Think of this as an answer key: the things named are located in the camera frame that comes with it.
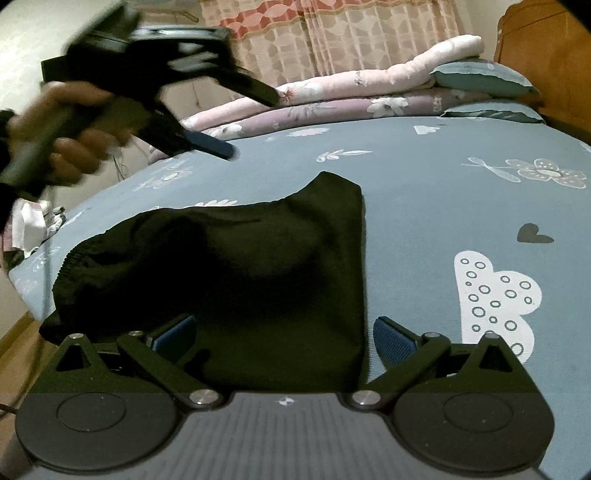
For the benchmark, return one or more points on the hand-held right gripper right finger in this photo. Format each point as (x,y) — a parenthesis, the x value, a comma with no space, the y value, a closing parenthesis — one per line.
(392,339)

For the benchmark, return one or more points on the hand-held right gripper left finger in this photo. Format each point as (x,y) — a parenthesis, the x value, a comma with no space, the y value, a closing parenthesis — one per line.
(178,339)

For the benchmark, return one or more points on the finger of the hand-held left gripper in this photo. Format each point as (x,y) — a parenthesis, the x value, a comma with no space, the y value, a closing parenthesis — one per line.
(203,141)
(244,85)

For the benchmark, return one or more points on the black pants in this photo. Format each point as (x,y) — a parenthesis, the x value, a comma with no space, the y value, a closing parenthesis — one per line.
(221,277)

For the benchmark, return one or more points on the pink and white clothes pile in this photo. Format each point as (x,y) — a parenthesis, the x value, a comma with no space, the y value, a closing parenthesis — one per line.
(32,226)

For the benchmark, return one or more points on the person's left hand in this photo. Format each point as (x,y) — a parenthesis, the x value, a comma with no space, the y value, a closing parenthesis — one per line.
(69,134)

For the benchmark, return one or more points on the patterned beige curtain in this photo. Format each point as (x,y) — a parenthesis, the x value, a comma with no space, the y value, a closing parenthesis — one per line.
(332,37)

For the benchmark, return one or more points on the pink floral quilt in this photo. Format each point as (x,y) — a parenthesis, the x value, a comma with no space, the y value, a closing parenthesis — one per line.
(346,83)

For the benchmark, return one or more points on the bed with blue floral sheet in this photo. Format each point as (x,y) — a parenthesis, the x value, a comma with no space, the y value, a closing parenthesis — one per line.
(438,207)

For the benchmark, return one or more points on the large teal pillow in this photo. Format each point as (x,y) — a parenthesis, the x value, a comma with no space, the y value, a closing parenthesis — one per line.
(485,78)

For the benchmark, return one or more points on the wooden headboard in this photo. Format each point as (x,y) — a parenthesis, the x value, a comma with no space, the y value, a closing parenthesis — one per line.
(549,60)

